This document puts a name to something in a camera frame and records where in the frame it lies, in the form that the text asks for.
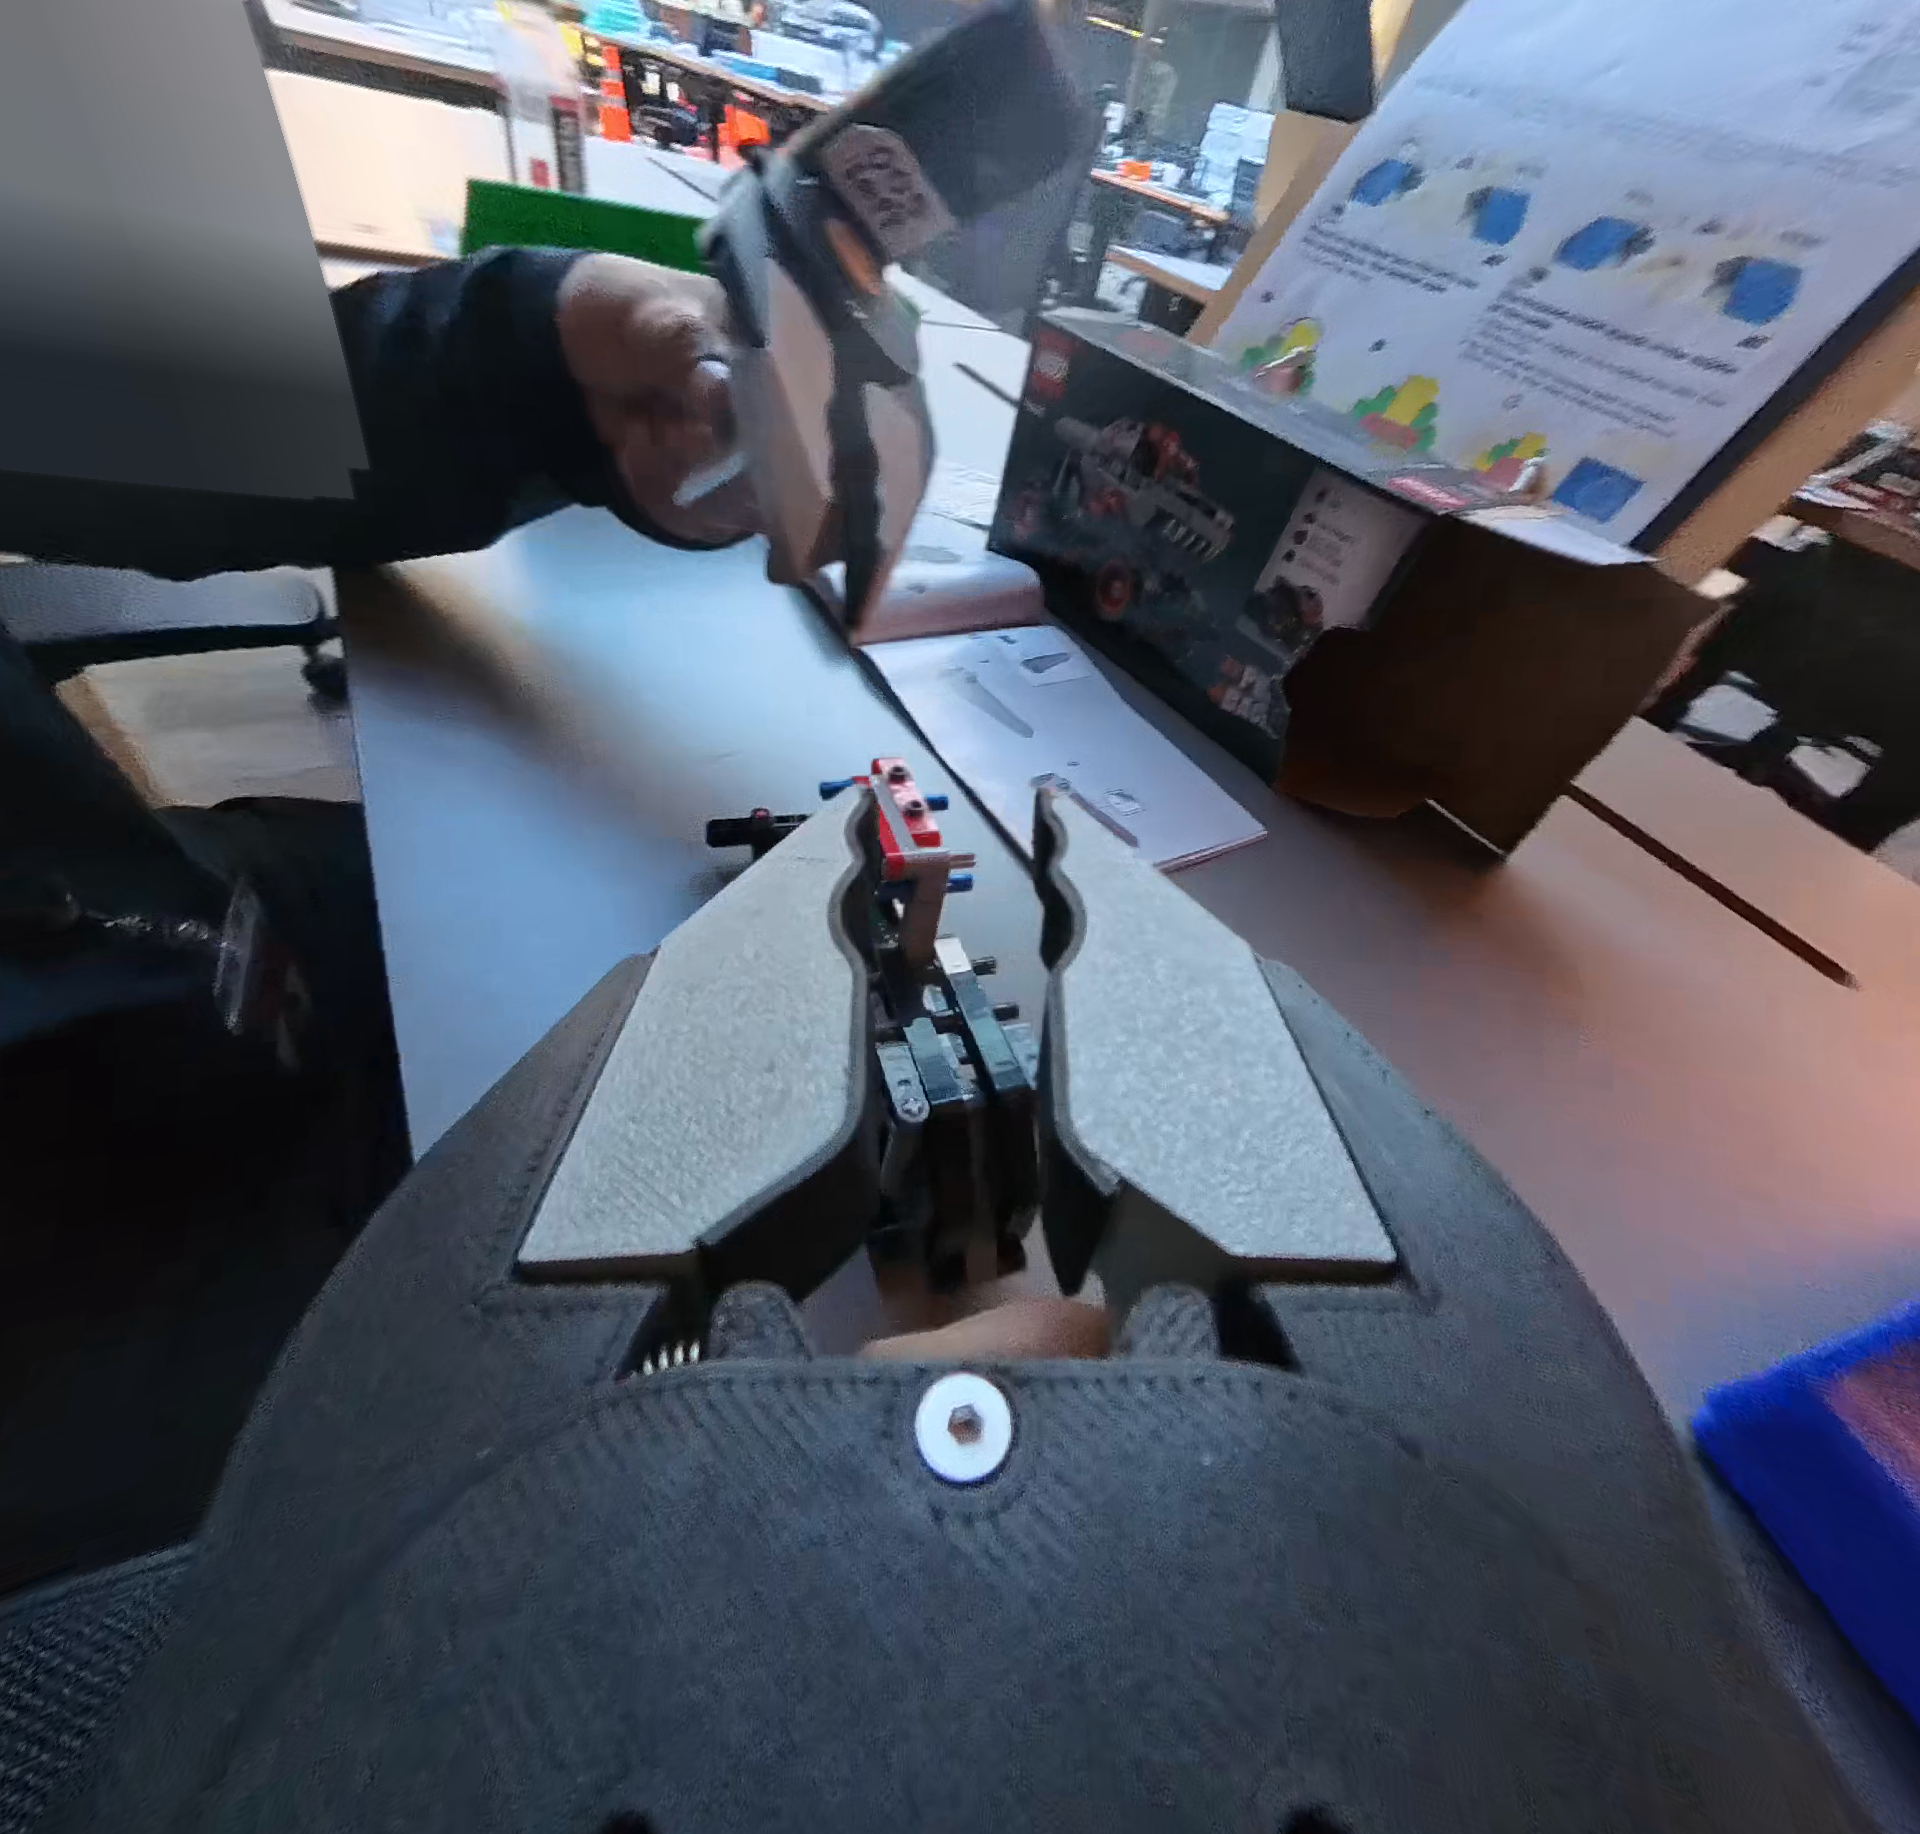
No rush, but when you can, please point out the person's left forearm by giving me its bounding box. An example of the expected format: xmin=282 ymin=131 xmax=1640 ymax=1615
xmin=326 ymin=245 xmax=609 ymax=579

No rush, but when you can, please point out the clear plastic bag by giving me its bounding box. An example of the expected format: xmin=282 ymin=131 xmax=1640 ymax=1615
xmin=211 ymin=874 xmax=310 ymax=1080

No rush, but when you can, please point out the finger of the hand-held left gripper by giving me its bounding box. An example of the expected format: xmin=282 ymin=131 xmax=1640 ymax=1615
xmin=834 ymin=341 xmax=942 ymax=635
xmin=736 ymin=282 xmax=866 ymax=593

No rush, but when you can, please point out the green lego baseplate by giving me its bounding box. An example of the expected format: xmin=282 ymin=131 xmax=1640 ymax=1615
xmin=461 ymin=178 xmax=718 ymax=279

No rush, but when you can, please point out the person's left hand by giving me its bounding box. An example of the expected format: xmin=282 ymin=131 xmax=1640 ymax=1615
xmin=557 ymin=252 xmax=768 ymax=549

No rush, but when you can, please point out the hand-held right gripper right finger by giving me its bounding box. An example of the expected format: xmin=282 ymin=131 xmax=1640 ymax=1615
xmin=1031 ymin=783 xmax=1400 ymax=1301

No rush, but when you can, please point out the black office chair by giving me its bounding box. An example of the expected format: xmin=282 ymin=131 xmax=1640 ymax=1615
xmin=0 ymin=563 xmax=352 ymax=705

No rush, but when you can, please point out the white paper sheet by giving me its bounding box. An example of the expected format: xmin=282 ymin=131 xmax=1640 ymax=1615
xmin=840 ymin=508 xmax=1048 ymax=647

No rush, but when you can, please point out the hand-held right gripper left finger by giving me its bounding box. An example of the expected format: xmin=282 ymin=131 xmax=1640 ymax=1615
xmin=513 ymin=784 xmax=887 ymax=1302

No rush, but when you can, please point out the white instruction booklet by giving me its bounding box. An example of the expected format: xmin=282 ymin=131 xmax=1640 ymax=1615
xmin=864 ymin=627 xmax=1271 ymax=878

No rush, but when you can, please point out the black grey red lego assembly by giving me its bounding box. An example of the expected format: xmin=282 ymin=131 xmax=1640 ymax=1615
xmin=707 ymin=754 xmax=1052 ymax=1292

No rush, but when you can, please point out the blue plastic bin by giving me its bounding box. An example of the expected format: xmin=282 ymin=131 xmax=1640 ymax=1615
xmin=1691 ymin=1297 xmax=1920 ymax=1734

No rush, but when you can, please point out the large instruction poster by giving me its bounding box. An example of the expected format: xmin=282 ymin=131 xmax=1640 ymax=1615
xmin=1212 ymin=0 xmax=1920 ymax=554

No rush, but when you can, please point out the dark lego box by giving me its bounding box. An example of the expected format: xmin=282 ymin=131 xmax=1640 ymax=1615
xmin=989 ymin=309 xmax=1748 ymax=859

